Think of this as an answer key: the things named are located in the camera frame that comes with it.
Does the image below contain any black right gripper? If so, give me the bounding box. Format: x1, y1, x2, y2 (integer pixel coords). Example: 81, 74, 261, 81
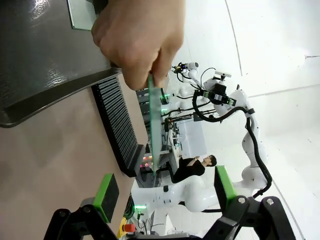
199, 83, 238, 106

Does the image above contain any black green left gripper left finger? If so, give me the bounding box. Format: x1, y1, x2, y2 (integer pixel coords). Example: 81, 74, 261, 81
43, 173, 121, 240

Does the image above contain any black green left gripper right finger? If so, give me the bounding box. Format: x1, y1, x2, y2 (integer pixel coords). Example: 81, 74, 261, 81
199, 164, 298, 240

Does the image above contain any green PCB board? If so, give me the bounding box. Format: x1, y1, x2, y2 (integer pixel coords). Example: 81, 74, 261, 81
66, 0, 98, 31
147, 72, 164, 176

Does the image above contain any black rectangular tray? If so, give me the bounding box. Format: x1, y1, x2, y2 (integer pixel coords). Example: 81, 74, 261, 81
0, 0, 123, 129

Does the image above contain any person's right hand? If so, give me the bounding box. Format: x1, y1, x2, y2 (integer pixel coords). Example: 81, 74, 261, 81
91, 0, 187, 91

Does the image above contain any red emergency stop button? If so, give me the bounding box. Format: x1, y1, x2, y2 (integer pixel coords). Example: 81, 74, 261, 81
117, 216, 137, 238

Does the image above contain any background person in black shirt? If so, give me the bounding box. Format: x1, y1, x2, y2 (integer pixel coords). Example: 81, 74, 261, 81
172, 154, 218, 184

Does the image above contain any white partition panel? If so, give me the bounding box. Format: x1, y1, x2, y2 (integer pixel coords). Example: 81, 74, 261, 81
178, 122, 208, 158

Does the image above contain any cluttered equipment workbench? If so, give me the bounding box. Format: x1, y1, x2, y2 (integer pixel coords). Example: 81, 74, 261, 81
136, 87, 180, 187

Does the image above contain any black slotted PCB rack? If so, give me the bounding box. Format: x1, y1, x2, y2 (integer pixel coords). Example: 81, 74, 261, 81
91, 74, 146, 178

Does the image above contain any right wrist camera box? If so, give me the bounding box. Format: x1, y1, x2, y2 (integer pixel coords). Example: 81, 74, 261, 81
214, 71, 233, 81

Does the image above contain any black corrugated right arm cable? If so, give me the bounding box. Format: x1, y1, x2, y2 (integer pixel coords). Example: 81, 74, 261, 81
191, 89, 273, 213

